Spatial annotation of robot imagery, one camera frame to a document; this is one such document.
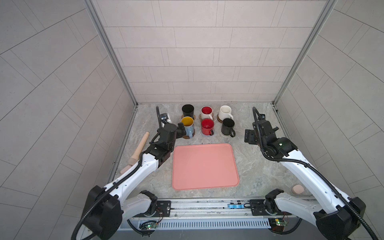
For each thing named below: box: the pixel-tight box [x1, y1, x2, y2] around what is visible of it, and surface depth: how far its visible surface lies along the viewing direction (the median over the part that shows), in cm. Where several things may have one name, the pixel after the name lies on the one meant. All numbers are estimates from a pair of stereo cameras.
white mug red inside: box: [200, 105, 213, 121], surface depth 104 cm
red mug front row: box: [201, 118, 215, 136], surface depth 98 cm
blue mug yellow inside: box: [181, 116, 195, 139], surface depth 93 cm
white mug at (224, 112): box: [218, 105, 234, 121], surface depth 104 cm
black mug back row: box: [182, 104, 195, 120], surface depth 104 cm
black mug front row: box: [221, 118, 236, 138], surface depth 96 cm
